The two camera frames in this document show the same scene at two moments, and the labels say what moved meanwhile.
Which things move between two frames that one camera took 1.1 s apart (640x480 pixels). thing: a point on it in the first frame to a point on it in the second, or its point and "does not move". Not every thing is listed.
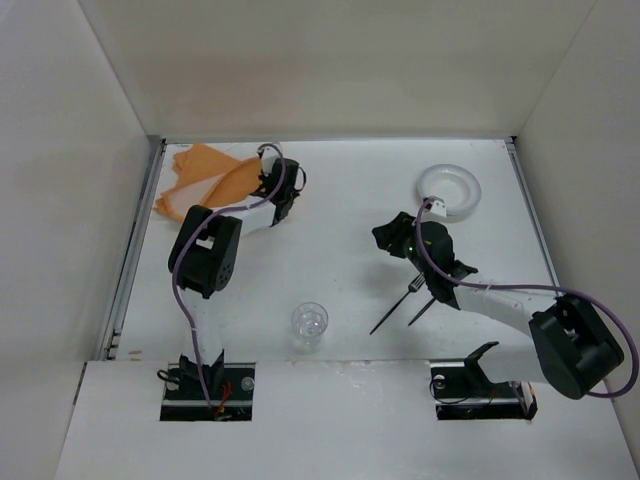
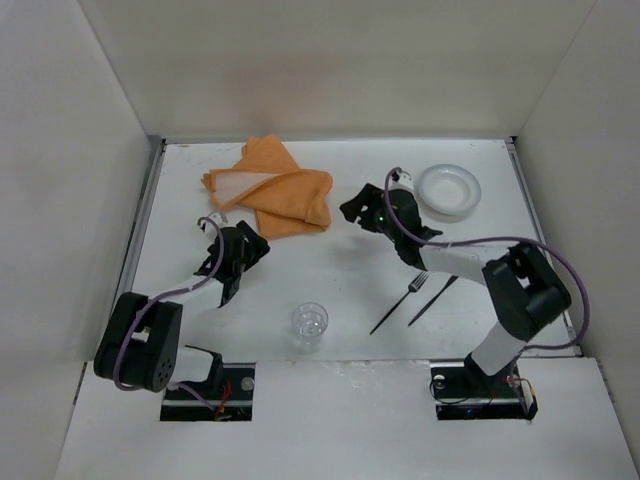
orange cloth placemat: x=207 y=177 to x=287 y=199
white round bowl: x=460 y=189 does not move
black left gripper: x=273 y=181 to x=248 y=245
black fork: x=411 y=289 does not move
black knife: x=422 y=311 does not move
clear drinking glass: x=309 y=320 does not move
